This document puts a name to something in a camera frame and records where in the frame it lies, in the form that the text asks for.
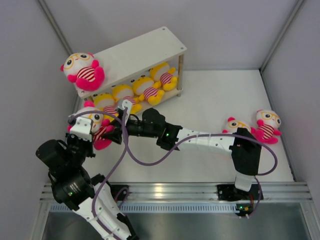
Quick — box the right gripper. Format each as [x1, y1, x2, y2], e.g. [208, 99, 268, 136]
[102, 115, 159, 145]

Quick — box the yellow plush striped shirt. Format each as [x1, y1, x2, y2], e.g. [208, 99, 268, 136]
[111, 84, 143, 114]

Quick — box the yellow plush with black eyes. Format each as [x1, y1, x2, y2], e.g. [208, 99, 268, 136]
[132, 76, 165, 106]

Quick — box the pink plush with yellow glasses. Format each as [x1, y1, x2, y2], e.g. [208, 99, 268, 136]
[222, 116, 256, 134]

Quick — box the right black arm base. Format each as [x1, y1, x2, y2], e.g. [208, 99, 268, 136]
[217, 183, 264, 202]

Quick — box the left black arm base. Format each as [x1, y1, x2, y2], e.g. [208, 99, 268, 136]
[110, 184, 129, 202]

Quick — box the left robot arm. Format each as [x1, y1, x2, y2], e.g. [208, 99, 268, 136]
[35, 134, 139, 240]

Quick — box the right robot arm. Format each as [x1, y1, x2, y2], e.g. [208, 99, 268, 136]
[102, 108, 262, 199]

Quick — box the yellow plush lower shelf left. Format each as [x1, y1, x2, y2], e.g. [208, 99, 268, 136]
[92, 93, 118, 117]

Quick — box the yellow plush shelf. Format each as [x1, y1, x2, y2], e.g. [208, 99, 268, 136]
[149, 62, 178, 91]
[92, 93, 118, 117]

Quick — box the white two-tier shelf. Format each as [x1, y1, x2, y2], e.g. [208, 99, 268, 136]
[75, 26, 187, 102]

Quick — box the pink plush on shelf top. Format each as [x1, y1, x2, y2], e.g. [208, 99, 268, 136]
[60, 52, 105, 92]

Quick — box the yellow plush lower shelf right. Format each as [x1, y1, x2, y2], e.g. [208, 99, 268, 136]
[149, 62, 178, 91]

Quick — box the small black connector board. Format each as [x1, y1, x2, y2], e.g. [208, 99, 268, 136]
[235, 203, 253, 218]

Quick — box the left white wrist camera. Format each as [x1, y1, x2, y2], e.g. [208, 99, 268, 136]
[69, 116, 93, 142]

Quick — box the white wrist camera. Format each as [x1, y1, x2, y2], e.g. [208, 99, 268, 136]
[115, 99, 134, 115]
[69, 116, 93, 142]

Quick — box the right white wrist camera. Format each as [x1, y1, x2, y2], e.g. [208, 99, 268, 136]
[115, 99, 134, 115]

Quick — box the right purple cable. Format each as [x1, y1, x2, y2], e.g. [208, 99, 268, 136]
[121, 107, 279, 218]

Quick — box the aluminium front rail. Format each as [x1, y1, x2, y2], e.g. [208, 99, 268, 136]
[39, 181, 313, 201]

